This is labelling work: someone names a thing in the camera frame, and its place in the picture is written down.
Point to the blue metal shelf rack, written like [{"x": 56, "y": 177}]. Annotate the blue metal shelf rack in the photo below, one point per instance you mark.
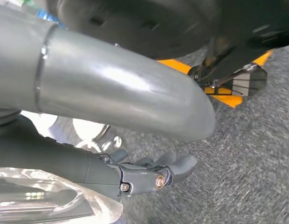
[{"x": 47, "y": 17}]

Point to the yellow floor tape square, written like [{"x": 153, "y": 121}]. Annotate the yellow floor tape square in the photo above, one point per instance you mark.
[{"x": 228, "y": 100}]

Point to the black robot foot plate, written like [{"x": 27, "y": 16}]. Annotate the black robot foot plate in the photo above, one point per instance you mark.
[{"x": 249, "y": 82}]

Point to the chrome pedestal stool base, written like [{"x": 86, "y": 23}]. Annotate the chrome pedestal stool base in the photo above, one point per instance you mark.
[{"x": 88, "y": 130}]

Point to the clear plastic camera shield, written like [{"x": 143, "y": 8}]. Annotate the clear plastic camera shield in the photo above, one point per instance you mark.
[{"x": 41, "y": 201}]

